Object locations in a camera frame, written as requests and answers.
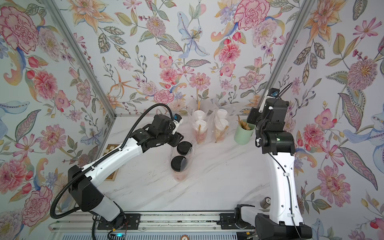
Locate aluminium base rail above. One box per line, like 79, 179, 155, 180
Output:
48, 211, 255, 233

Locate black lid red cup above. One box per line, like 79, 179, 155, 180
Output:
171, 156, 188, 182
177, 141, 194, 157

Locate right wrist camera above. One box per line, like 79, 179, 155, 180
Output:
259, 88, 280, 113

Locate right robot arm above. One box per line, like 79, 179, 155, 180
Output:
235, 98, 313, 240

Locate white lid red back cup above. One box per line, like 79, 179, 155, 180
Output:
193, 120, 208, 144

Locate white lid floral cup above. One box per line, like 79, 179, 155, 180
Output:
215, 109, 229, 120

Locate white lid beige cup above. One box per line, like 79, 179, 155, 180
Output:
214, 119, 229, 142

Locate black corrugated cable conduit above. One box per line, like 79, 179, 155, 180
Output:
49, 103, 174, 220

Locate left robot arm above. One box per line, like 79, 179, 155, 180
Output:
68, 114, 184, 228

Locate wooden chessboard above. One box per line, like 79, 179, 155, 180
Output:
103, 143, 121, 182

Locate white lid red cup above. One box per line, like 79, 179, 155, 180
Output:
193, 120, 208, 144
192, 110, 207, 121

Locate wooden stir sticks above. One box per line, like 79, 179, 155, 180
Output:
238, 116, 251, 131

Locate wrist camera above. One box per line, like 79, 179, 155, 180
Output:
172, 114, 183, 135
259, 88, 280, 113

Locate clear plastic carrier bag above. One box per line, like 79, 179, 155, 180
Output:
213, 100, 239, 144

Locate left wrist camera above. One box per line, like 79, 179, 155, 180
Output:
172, 114, 183, 135

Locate green cup holder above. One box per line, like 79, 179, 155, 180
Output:
234, 123, 255, 145

